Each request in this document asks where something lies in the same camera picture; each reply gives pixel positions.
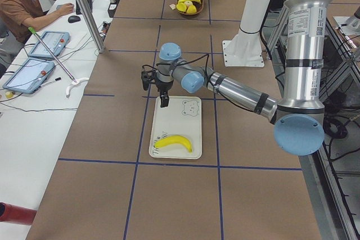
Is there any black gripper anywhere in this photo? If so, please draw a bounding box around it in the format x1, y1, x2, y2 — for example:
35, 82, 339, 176
155, 64, 173, 108

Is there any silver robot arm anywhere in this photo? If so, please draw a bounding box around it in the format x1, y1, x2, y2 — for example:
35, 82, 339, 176
151, 0, 332, 156

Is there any woven brown basket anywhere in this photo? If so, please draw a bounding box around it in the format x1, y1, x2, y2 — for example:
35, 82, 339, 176
175, 0, 204, 15

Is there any pink white apple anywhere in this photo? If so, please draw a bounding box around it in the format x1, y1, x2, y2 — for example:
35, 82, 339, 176
184, 1, 193, 7

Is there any white rectangular tray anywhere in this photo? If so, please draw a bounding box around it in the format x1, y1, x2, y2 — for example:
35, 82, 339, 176
148, 96, 202, 160

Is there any yellow starfruit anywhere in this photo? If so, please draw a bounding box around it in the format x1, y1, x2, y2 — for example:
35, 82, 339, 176
175, 2, 187, 13

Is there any white curved plastic part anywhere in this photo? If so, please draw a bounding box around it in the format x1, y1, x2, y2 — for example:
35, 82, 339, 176
65, 78, 89, 98

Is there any black computer mouse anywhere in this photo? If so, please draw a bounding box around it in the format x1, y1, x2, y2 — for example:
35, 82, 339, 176
67, 15, 81, 24

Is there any far blue teach pendant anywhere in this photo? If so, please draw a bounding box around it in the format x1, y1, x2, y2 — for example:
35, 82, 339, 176
28, 31, 70, 60

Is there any blue teach pendant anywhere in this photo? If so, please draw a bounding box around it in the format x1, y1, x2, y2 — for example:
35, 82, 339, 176
3, 57, 55, 94
28, 31, 70, 60

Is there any near blue teach pendant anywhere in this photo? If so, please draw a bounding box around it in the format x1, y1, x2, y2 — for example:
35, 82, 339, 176
3, 57, 55, 94

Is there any metal rod green tip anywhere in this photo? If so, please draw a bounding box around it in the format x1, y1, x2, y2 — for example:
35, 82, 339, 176
28, 27, 77, 83

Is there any person in brown shirt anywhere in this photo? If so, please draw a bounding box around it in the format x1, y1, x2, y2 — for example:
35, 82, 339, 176
1, 0, 74, 44

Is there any red fire extinguisher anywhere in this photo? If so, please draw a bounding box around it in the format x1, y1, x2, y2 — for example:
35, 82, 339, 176
1, 202, 37, 225

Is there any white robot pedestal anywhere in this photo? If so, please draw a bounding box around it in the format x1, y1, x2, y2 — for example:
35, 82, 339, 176
222, 0, 270, 67

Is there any aluminium frame post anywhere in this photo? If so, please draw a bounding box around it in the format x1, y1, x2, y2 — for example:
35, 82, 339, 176
76, 0, 105, 53

